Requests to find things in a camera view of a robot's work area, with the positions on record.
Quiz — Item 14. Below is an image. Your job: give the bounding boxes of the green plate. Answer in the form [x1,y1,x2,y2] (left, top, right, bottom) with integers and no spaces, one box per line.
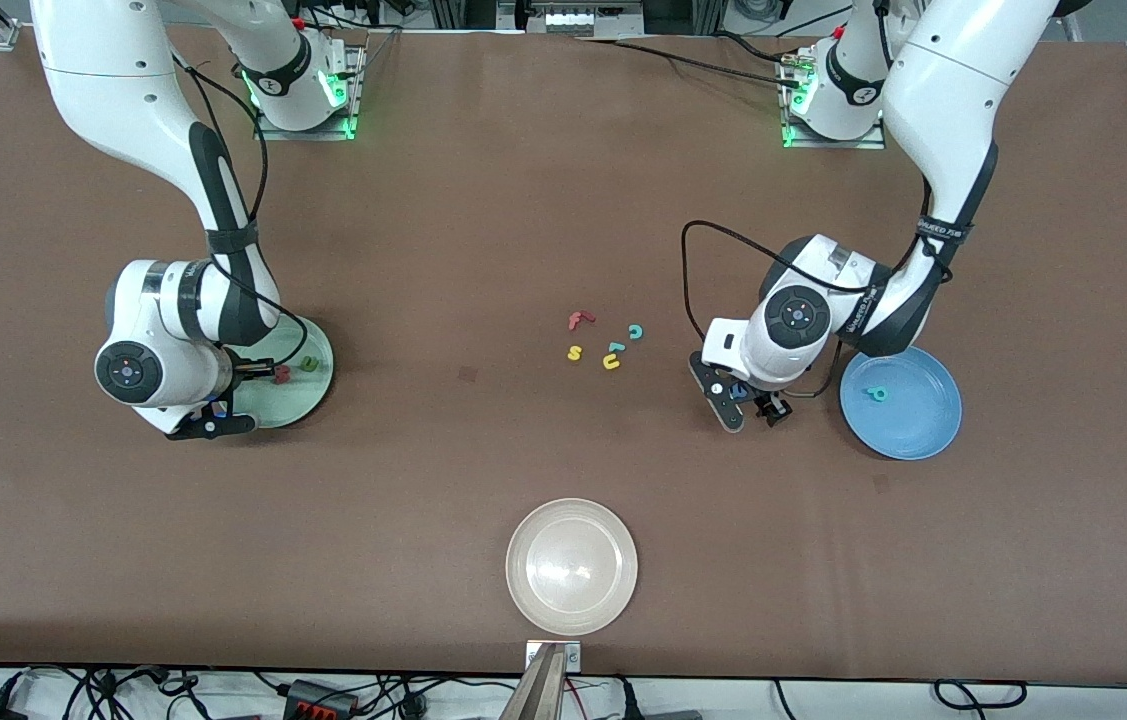
[223,316,335,430]

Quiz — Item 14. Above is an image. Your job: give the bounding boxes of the blue plate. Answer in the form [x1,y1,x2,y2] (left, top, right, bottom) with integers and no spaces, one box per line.
[839,345,963,461]

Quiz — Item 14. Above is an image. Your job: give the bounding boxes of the beige plate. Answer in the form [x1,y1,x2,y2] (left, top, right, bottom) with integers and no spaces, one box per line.
[505,498,639,637]

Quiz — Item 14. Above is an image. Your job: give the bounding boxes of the black power strip red switches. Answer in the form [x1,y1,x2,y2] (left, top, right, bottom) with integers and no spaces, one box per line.
[285,678,361,717]

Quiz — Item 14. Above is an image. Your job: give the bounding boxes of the grey power strip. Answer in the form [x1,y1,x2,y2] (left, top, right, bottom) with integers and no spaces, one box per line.
[543,8,616,34]

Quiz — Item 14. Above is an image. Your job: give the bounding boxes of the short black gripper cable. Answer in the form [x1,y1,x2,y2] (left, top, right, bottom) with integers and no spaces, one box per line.
[783,340,844,401]

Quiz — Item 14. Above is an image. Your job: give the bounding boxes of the silver pole bracket plate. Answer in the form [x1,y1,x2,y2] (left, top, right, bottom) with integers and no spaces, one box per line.
[525,640,582,673]

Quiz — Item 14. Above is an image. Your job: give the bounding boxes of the looped black cable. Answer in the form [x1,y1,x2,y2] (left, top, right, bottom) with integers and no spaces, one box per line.
[933,680,1029,713]

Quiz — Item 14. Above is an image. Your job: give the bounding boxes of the long black table cable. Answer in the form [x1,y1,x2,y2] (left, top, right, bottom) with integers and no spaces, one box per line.
[573,33,806,89]

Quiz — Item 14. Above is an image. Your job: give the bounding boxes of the aluminium camera pole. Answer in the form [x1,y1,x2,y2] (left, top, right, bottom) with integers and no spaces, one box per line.
[498,645,572,720]

